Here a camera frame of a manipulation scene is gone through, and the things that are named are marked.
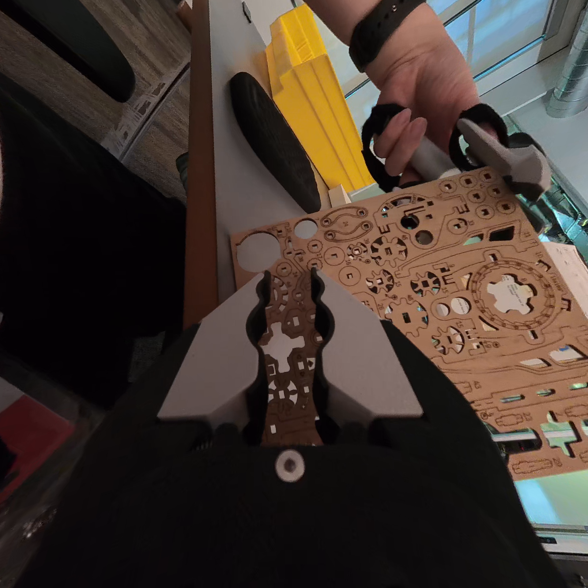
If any laser-cut wooden parts sheet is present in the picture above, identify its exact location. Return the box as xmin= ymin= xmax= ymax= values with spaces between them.
xmin=230 ymin=166 xmax=588 ymax=482

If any person's left hand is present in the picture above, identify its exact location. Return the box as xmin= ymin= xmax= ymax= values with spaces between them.
xmin=367 ymin=18 xmax=482 ymax=183

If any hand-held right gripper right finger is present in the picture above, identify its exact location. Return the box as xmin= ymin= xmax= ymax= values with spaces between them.
xmin=310 ymin=267 xmax=424 ymax=446

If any yellow plastic bin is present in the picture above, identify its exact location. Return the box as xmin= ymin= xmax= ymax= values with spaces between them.
xmin=264 ymin=5 xmax=375 ymax=194

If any black wristband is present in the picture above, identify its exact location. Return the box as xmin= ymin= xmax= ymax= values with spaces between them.
xmin=348 ymin=0 xmax=427 ymax=73

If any silver ventilation duct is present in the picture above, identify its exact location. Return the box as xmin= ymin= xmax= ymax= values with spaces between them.
xmin=546 ymin=28 xmax=588 ymax=115

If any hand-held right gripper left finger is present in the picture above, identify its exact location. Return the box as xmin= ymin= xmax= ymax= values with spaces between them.
xmin=156 ymin=270 xmax=273 ymax=445

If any red object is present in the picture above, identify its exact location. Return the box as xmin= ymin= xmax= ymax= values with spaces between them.
xmin=0 ymin=399 xmax=76 ymax=503

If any black quilted wrist pad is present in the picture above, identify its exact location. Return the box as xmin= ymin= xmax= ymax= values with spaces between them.
xmin=229 ymin=71 xmax=322 ymax=214

